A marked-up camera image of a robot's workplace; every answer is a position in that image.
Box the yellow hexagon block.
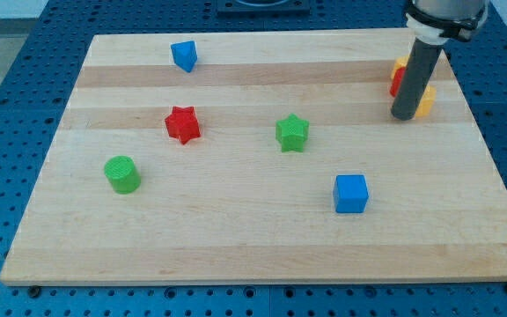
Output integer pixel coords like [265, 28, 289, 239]
[415, 85, 437, 117]

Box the red star block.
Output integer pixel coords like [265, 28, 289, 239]
[164, 106, 202, 144]

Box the red block behind rod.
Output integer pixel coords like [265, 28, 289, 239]
[389, 66, 407, 97]

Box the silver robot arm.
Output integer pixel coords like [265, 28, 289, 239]
[404, 0, 489, 46]

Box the yellow block at back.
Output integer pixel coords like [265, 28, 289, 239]
[390, 55, 409, 79]

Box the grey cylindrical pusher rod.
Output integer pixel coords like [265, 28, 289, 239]
[391, 39, 442, 121]

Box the green star block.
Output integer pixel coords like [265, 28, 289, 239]
[276, 114, 310, 152]

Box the blue triangle block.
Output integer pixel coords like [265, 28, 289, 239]
[171, 41, 198, 73]

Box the wooden board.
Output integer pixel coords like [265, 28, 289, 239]
[0, 28, 507, 286]

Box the green cylinder block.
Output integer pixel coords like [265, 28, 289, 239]
[104, 156, 141, 195]

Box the blue cube block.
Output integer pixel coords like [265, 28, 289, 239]
[333, 174, 369, 213]

